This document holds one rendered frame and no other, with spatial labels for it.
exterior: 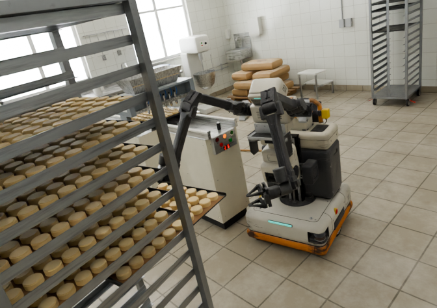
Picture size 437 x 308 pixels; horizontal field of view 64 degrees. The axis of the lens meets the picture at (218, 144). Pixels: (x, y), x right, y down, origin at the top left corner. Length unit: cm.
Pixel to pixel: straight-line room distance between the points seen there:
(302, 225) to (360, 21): 440
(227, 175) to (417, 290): 148
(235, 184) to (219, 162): 28
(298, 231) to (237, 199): 69
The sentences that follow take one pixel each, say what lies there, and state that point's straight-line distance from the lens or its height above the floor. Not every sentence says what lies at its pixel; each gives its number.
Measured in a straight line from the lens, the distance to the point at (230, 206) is 295.
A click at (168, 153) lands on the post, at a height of 130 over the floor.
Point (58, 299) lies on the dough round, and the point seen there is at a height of 104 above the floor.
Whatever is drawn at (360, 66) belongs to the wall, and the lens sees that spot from 643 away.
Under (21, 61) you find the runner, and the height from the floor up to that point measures 169.
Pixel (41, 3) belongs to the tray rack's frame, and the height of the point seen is 180.
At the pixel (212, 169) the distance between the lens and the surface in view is 272.
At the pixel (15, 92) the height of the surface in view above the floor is 158.
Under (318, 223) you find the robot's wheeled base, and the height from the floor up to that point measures 28.
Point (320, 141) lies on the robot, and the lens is 249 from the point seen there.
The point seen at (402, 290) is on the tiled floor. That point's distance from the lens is 247.
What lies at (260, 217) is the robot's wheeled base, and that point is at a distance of 263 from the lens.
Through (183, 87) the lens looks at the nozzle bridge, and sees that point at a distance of 342.
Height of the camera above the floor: 171
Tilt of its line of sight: 21 degrees down
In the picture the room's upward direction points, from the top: 11 degrees counter-clockwise
